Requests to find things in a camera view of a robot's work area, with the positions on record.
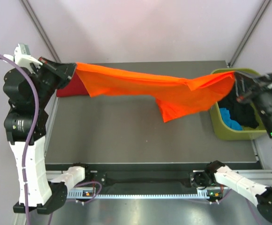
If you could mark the left aluminium frame post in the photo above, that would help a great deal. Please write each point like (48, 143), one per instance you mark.
(41, 31)

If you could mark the black t shirt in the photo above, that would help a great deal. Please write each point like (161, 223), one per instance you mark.
(242, 113)

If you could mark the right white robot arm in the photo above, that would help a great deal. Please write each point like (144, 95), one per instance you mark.
(259, 194)

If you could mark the olive green plastic bin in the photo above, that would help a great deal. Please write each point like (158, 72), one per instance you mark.
(225, 133)

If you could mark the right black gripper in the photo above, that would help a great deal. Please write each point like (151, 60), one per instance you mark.
(246, 86)

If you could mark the folded red t shirt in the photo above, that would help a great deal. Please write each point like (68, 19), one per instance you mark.
(74, 88)

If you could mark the blue t shirt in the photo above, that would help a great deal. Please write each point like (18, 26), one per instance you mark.
(232, 124)

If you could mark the orange t shirt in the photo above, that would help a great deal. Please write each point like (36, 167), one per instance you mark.
(176, 97)

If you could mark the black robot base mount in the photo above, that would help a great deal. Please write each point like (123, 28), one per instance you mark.
(149, 182)

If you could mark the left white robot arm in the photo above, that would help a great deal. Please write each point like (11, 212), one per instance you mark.
(29, 89)

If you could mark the aluminium frame post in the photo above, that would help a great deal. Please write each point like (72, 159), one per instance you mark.
(41, 31)
(265, 4)

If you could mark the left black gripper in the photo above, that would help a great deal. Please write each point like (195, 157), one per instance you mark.
(66, 70)

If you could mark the right aluminium frame post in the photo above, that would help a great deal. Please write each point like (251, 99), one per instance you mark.
(265, 4)

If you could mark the slotted grey cable duct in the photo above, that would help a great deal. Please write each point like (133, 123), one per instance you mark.
(86, 194)

